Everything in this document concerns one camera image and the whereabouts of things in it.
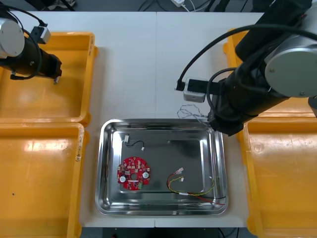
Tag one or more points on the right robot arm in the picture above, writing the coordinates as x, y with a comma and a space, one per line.
272, 64

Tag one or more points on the steel tray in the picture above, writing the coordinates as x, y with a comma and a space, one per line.
161, 205

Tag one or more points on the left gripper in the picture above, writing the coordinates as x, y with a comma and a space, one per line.
53, 65

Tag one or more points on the round red circuit board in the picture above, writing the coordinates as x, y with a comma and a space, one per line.
128, 166

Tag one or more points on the yellow-orange plastic bin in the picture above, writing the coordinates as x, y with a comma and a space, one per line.
49, 99
284, 186
44, 186
297, 109

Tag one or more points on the black chair base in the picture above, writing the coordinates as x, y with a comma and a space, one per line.
62, 5

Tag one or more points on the white power strip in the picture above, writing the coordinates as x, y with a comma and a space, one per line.
177, 2

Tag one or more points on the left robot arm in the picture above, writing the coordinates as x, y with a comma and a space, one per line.
22, 57

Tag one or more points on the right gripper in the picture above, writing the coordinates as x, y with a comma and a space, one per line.
226, 121

